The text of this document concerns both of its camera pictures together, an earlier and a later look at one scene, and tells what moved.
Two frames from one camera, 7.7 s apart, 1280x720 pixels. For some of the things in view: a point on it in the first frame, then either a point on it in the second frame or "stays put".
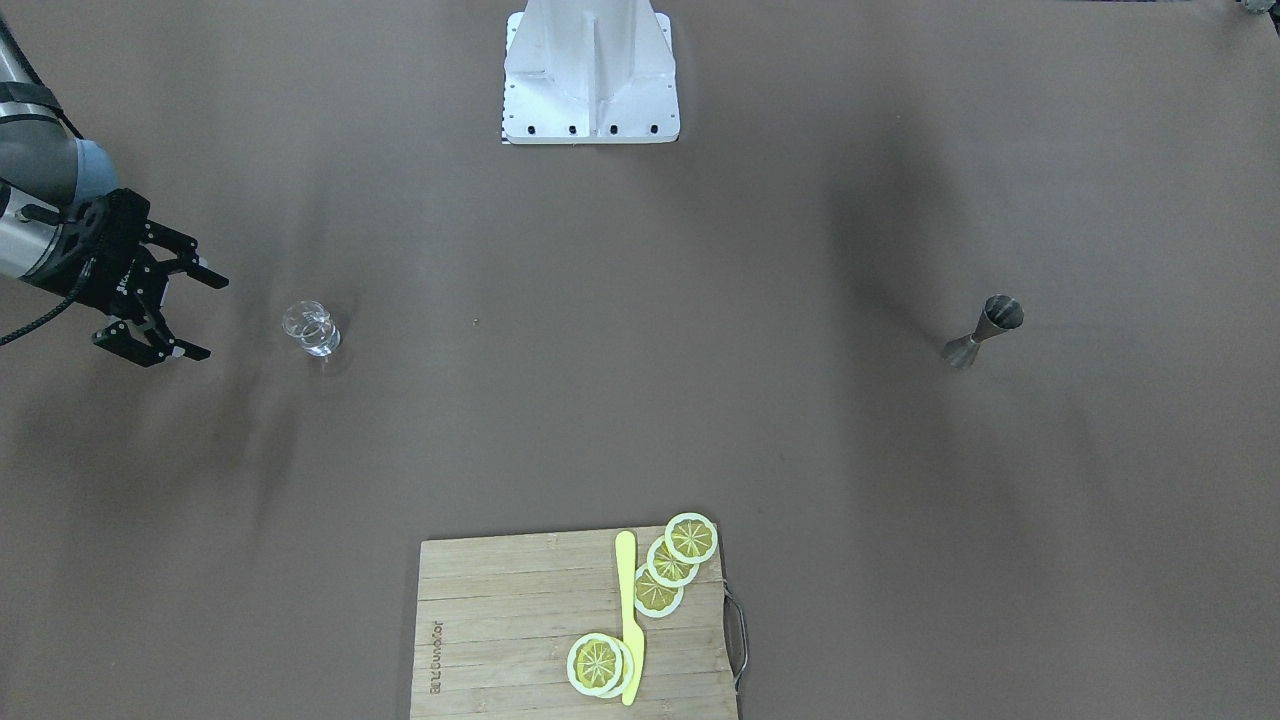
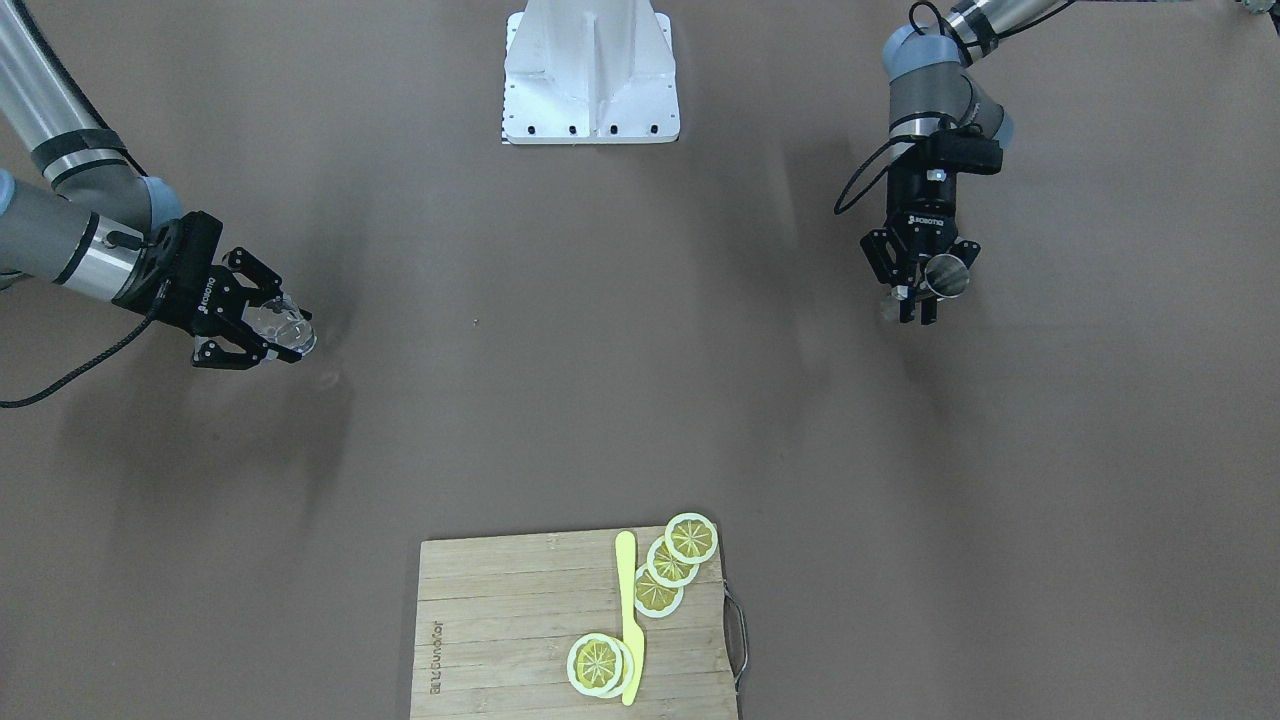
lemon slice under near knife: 628,665 stays put
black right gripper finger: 179,252 → 269,283
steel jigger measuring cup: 1000,313 → 947,275
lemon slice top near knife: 594,664 stays put
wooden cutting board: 497,618 stays put
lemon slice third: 654,598 stays put
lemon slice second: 668,569 stays put
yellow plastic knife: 632,638 stays put
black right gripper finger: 117,341 → 209,355
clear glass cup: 309,323 → 278,320
